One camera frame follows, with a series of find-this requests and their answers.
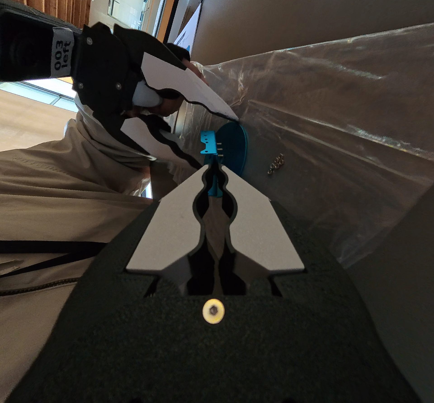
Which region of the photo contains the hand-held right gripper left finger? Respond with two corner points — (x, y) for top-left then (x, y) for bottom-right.
(126, 165), (216, 296)

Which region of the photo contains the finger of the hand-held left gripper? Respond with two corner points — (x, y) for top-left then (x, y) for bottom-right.
(140, 52), (240, 123)
(120, 116), (204, 169)

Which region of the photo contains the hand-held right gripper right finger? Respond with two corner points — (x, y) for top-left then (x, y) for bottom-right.
(219, 166), (306, 296)

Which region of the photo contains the blue U-shaped metal bracket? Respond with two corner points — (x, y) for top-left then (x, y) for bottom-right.
(199, 130), (225, 199)

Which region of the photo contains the cluster of small brass screws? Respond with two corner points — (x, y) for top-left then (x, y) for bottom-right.
(267, 154), (286, 175)

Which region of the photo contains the blue round metal plate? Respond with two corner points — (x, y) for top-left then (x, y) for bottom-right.
(215, 121), (249, 178)

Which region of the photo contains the grey desk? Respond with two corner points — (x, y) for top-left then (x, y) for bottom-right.
(149, 0), (434, 403)

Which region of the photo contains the person's left hand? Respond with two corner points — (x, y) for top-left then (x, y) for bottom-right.
(158, 59), (209, 119)

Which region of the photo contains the white paper sheet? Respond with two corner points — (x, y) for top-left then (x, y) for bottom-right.
(173, 3), (203, 55)

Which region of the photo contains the large clear plastic bag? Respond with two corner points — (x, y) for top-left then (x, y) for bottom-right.
(202, 23), (434, 180)

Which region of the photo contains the black strap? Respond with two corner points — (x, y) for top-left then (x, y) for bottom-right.
(0, 253), (94, 279)

